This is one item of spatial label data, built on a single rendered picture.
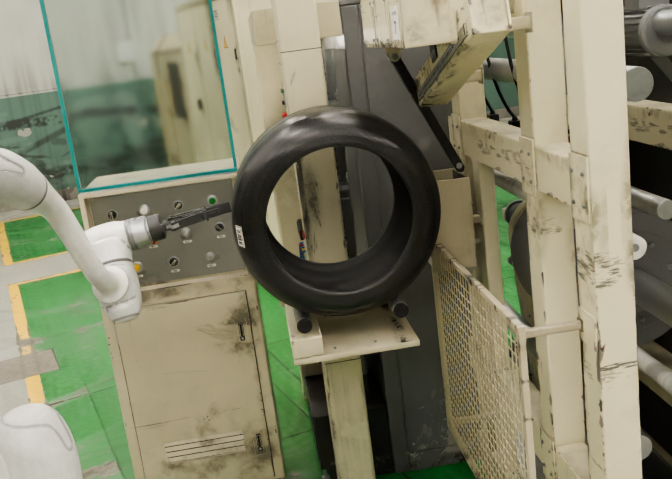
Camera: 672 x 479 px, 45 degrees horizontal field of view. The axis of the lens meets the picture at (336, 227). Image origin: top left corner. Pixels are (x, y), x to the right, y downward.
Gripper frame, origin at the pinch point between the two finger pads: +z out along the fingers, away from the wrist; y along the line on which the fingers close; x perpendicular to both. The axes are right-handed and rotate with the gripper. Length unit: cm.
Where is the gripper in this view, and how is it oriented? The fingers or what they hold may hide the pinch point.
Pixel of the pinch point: (218, 209)
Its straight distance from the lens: 235.8
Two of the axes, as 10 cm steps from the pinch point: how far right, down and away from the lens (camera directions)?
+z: 9.6, -2.8, 0.5
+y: -1.2, -2.2, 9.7
